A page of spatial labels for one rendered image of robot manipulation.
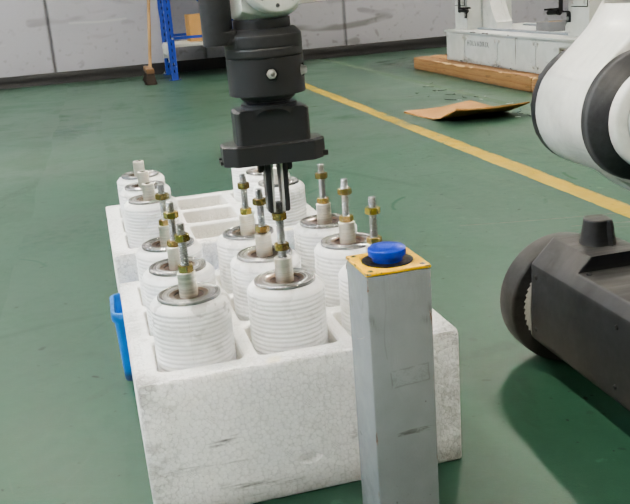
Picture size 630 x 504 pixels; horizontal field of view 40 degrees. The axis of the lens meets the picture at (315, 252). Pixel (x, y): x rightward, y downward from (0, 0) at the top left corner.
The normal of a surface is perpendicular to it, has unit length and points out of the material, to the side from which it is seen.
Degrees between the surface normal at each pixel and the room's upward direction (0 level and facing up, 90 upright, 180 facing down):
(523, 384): 0
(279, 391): 90
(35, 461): 0
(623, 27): 52
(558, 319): 90
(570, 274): 46
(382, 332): 90
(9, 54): 90
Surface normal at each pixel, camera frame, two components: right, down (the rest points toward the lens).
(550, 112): -0.97, 0.11
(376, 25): 0.24, 0.27
